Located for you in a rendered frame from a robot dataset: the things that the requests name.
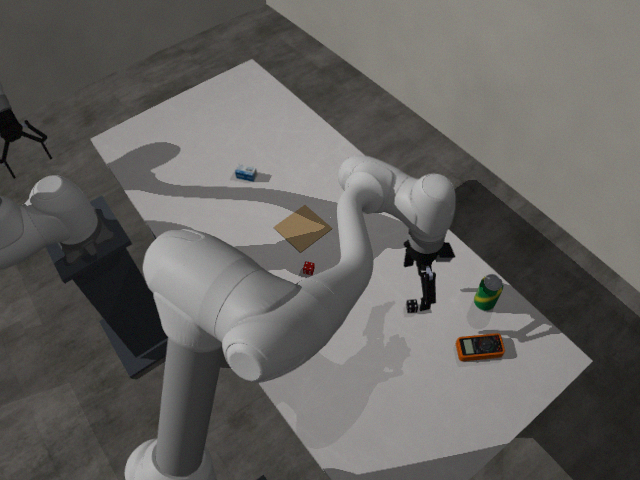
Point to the orange multimeter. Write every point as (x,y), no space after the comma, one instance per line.
(480,347)

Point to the red die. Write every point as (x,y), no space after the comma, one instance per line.
(308,268)

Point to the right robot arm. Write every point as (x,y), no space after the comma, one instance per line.
(203,286)

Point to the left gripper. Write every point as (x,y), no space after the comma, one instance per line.
(11,129)

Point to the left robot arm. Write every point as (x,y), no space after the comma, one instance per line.
(58,211)

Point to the tan flat mat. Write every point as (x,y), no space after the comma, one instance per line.
(303,228)

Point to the green soda can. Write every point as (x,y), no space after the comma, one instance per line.
(488,292)

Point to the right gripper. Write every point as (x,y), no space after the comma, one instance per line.
(427,279)

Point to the black die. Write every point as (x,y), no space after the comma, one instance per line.
(412,306)

